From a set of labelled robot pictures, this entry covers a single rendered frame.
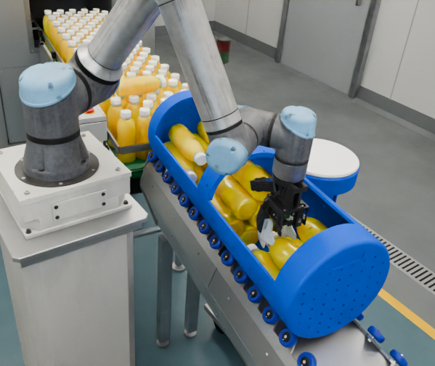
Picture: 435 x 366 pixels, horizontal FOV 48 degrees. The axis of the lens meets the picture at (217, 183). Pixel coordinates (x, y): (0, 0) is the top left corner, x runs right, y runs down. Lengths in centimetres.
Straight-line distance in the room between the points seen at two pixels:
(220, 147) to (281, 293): 36
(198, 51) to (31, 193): 48
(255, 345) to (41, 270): 55
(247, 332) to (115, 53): 76
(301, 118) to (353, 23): 427
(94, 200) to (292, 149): 47
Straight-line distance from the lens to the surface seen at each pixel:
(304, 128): 101
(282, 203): 111
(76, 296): 127
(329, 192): 171
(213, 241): 142
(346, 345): 128
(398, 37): 500
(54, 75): 110
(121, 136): 185
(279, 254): 116
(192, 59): 89
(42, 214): 113
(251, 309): 130
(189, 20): 89
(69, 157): 113
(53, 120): 110
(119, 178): 116
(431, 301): 296
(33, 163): 115
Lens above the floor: 186
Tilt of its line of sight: 32 degrees down
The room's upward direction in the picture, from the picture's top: 5 degrees clockwise
